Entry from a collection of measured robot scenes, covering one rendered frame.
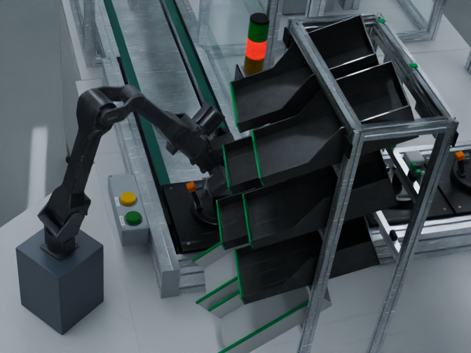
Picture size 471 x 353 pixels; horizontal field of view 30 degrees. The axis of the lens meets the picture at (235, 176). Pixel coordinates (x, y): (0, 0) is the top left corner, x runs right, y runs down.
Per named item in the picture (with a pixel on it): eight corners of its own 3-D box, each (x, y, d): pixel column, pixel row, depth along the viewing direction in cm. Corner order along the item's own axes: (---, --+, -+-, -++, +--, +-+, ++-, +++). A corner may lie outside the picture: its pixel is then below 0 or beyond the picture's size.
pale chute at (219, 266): (208, 312, 198) (195, 303, 195) (204, 268, 208) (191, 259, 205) (308, 251, 187) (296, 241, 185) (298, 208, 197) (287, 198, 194)
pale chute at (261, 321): (226, 366, 187) (212, 358, 185) (221, 317, 197) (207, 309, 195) (332, 305, 177) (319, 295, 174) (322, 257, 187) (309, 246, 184)
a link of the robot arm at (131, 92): (98, 121, 177) (132, 81, 176) (76, 99, 181) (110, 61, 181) (168, 170, 201) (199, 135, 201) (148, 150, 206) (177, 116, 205)
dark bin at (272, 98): (240, 133, 164) (226, 104, 159) (233, 91, 173) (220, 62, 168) (385, 85, 159) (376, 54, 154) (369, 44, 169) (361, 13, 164)
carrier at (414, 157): (369, 230, 228) (380, 195, 220) (337, 169, 245) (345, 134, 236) (453, 218, 234) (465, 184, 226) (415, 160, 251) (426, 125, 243)
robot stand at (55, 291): (20, 305, 210) (15, 247, 197) (63, 272, 219) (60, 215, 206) (62, 335, 205) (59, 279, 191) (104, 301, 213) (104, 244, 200)
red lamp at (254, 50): (248, 60, 216) (250, 43, 213) (242, 49, 220) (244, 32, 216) (268, 59, 217) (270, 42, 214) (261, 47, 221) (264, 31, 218)
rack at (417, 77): (284, 414, 195) (351, 137, 141) (240, 290, 220) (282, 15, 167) (371, 398, 200) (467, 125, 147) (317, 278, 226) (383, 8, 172)
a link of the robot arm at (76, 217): (57, 245, 191) (55, 224, 187) (36, 220, 196) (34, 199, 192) (83, 232, 194) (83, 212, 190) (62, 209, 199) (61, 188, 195)
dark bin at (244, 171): (231, 195, 174) (219, 170, 170) (226, 152, 184) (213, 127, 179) (367, 151, 170) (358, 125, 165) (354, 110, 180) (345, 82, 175)
